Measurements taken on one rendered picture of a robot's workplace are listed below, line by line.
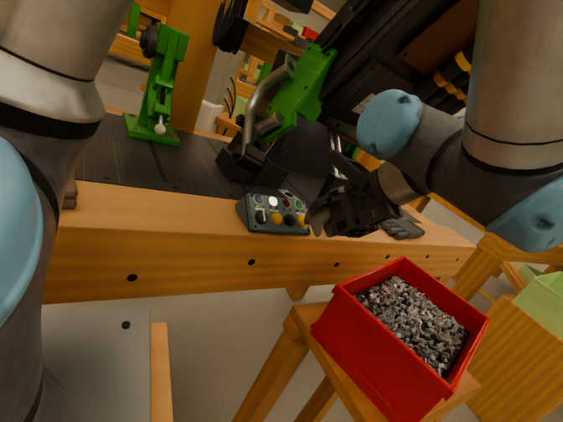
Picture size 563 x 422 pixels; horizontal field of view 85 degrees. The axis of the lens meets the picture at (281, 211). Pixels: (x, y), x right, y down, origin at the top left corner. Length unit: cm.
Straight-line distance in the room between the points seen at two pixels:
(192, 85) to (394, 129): 82
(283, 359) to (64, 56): 61
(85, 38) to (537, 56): 26
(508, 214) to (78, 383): 38
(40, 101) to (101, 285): 40
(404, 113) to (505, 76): 13
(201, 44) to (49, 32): 85
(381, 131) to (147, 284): 45
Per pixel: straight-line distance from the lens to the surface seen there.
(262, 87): 89
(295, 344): 66
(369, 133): 37
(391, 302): 67
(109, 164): 70
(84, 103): 25
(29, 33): 23
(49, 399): 27
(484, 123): 26
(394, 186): 48
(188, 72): 106
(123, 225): 52
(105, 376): 35
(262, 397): 79
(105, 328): 38
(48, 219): 22
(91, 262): 55
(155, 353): 43
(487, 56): 25
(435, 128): 35
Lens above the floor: 119
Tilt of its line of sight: 23 degrees down
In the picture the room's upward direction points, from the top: 25 degrees clockwise
